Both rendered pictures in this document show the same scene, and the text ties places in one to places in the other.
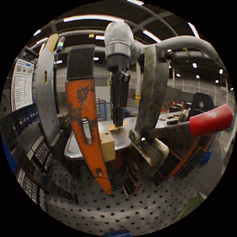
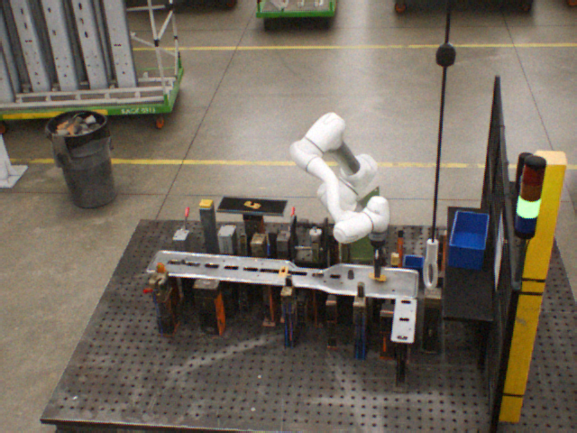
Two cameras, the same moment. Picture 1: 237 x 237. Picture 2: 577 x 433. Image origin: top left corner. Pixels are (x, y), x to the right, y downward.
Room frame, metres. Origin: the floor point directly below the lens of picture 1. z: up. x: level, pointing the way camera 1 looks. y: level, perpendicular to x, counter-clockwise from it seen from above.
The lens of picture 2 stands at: (2.71, 1.20, 3.26)
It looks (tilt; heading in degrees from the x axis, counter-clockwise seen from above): 34 degrees down; 215
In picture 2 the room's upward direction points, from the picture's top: 4 degrees counter-clockwise
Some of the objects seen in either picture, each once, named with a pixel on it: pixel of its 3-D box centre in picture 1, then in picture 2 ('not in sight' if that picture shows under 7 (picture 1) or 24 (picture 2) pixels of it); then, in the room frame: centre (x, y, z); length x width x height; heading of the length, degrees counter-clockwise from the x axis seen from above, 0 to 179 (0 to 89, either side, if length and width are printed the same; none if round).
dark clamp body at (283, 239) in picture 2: not in sight; (286, 264); (0.24, -0.54, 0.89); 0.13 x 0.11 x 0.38; 21
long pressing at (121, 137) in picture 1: (174, 116); (279, 272); (0.43, -0.45, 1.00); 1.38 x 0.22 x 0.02; 111
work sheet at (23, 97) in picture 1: (21, 83); (500, 252); (0.14, 0.55, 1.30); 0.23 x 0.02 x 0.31; 21
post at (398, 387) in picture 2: not in sight; (401, 362); (0.55, 0.28, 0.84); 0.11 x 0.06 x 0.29; 21
